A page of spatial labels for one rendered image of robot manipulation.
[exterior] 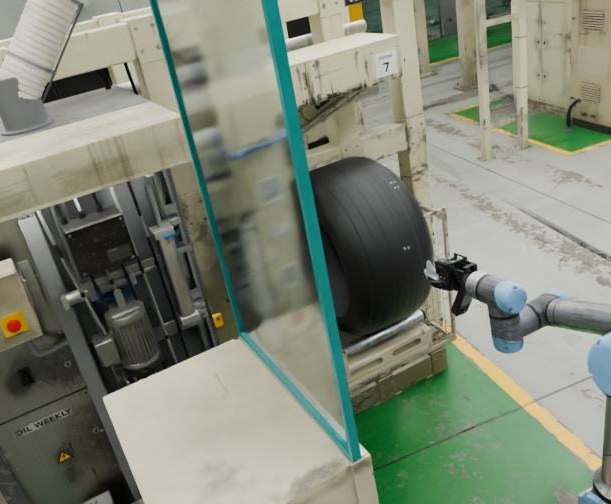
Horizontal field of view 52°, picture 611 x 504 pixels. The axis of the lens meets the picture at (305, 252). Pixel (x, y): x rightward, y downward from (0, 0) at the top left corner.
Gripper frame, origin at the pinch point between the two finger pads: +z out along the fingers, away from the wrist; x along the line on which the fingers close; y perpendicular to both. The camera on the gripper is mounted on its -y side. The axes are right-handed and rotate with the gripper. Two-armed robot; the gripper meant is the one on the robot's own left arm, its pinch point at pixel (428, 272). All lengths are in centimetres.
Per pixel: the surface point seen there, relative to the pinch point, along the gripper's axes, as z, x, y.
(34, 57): 47, 81, 81
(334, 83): 49, -8, 54
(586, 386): 47, -110, -114
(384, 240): 10.0, 6.7, 10.4
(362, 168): 27.8, -0.6, 28.6
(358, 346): 25.0, 14.9, -27.8
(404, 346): 26.8, -3.4, -36.6
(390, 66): 48, -31, 54
